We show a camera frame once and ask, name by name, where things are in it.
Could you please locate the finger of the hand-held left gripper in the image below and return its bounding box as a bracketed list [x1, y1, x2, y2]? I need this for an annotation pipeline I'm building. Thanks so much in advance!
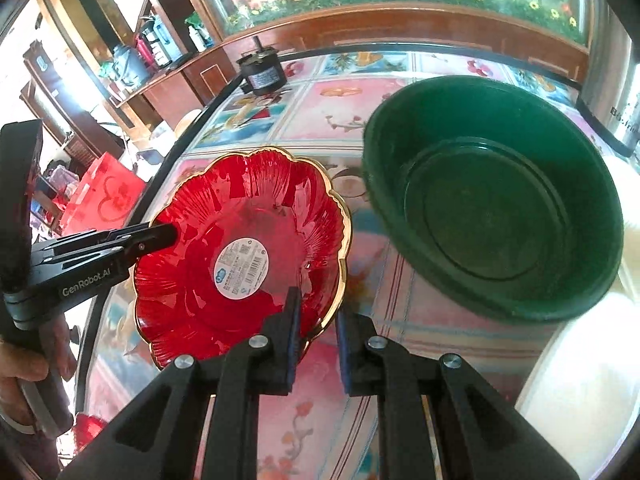
[30, 223, 179, 267]

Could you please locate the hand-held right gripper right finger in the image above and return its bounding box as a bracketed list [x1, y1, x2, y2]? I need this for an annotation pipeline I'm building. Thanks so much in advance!
[335, 309, 581, 480]

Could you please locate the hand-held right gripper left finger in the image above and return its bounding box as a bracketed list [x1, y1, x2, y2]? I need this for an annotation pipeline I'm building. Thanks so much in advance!
[57, 286, 305, 480]

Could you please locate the red glass plate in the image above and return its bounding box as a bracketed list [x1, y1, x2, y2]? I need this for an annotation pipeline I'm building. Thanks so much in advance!
[132, 146, 352, 371]

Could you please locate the green plastic basin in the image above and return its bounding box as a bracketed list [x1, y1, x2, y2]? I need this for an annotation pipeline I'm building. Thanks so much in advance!
[361, 75, 625, 323]

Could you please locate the large white bowl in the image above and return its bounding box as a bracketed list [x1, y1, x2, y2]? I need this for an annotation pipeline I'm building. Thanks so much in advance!
[515, 292, 640, 480]

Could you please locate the person's left hand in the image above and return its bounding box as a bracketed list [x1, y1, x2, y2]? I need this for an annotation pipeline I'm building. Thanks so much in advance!
[0, 318, 79, 433]

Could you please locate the red gift bag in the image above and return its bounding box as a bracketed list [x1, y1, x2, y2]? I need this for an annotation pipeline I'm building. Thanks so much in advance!
[59, 152, 148, 238]

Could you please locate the red plastic object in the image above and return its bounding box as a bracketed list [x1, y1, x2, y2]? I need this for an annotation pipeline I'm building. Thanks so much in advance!
[72, 412, 108, 453]

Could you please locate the wooden shelf unit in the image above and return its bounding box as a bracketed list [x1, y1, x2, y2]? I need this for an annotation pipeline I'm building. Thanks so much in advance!
[20, 40, 126, 161]

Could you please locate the blue bag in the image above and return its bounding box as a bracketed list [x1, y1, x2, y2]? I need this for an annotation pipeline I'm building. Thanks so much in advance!
[100, 45, 151, 88]

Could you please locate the blue and black appliance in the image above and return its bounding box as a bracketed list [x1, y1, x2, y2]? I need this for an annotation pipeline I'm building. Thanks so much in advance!
[139, 15, 182, 67]

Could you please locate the black cylindrical motor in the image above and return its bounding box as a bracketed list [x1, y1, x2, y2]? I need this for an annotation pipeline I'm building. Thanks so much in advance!
[236, 37, 289, 96]

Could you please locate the white spray bottle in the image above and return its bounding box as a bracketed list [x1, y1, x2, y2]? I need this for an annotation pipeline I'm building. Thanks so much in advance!
[187, 24, 209, 54]

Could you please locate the printed fruit tablecloth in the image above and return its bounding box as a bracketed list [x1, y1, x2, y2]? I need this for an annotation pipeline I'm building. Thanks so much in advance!
[75, 50, 616, 480]

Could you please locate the wooden aquarium cabinet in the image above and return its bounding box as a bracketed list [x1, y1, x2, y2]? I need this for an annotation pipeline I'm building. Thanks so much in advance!
[100, 2, 591, 131]

